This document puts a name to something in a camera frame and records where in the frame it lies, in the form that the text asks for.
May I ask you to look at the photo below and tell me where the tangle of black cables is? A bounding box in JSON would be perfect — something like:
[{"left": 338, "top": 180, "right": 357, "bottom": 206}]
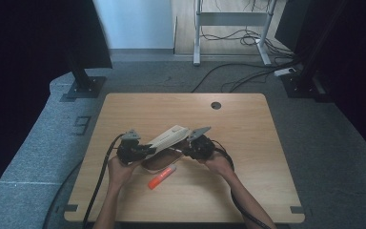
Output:
[{"left": 199, "top": 28, "right": 303, "bottom": 94}]

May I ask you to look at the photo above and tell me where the orange highlighter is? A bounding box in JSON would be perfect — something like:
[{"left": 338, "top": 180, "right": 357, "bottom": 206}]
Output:
[{"left": 148, "top": 163, "right": 177, "bottom": 191}]

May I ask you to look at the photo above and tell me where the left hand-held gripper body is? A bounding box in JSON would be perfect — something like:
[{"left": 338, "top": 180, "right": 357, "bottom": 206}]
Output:
[{"left": 116, "top": 128, "right": 148, "bottom": 166}]

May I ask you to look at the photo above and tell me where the beige pencil case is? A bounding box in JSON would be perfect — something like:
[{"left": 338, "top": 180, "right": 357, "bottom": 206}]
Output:
[{"left": 140, "top": 124, "right": 193, "bottom": 176}]

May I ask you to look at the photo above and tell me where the long black floor cable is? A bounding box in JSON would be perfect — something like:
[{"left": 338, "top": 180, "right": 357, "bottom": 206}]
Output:
[{"left": 190, "top": 62, "right": 282, "bottom": 94}]

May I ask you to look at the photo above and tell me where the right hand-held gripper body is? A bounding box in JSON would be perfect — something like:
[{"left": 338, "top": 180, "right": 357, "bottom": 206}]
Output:
[{"left": 184, "top": 126, "right": 217, "bottom": 160}]

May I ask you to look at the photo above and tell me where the black curtain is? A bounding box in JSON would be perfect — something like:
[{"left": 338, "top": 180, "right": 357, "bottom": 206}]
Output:
[{"left": 0, "top": 0, "right": 113, "bottom": 204}]

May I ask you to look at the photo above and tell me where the person's left hand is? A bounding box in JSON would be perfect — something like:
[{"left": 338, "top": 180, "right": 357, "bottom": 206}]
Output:
[{"left": 107, "top": 155, "right": 142, "bottom": 189}]

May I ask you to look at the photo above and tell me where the white power strip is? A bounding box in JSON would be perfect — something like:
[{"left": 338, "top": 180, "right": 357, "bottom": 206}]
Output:
[{"left": 273, "top": 67, "right": 297, "bottom": 78}]

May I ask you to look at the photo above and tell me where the person's right hand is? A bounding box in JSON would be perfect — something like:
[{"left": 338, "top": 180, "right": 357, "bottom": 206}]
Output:
[{"left": 197, "top": 150, "right": 235, "bottom": 179}]

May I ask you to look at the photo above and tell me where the white metal desk frame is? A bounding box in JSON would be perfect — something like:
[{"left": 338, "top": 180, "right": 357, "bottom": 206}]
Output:
[{"left": 193, "top": 0, "right": 279, "bottom": 68}]

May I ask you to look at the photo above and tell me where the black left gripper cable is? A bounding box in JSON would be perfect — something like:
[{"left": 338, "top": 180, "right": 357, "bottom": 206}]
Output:
[{"left": 81, "top": 133, "right": 126, "bottom": 229}]

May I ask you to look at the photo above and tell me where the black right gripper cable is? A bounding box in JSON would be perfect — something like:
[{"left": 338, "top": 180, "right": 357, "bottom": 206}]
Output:
[{"left": 211, "top": 138, "right": 273, "bottom": 229}]

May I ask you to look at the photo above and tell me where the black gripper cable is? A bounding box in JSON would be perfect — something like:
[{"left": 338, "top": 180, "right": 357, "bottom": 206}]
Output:
[
  {"left": 81, "top": 133, "right": 126, "bottom": 229},
  {"left": 211, "top": 138, "right": 273, "bottom": 229}
]

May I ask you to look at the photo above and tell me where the black stand with base plate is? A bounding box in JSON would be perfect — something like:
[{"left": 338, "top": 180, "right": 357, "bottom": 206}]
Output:
[
  {"left": 280, "top": 0, "right": 347, "bottom": 103},
  {"left": 66, "top": 47, "right": 108, "bottom": 100}
]

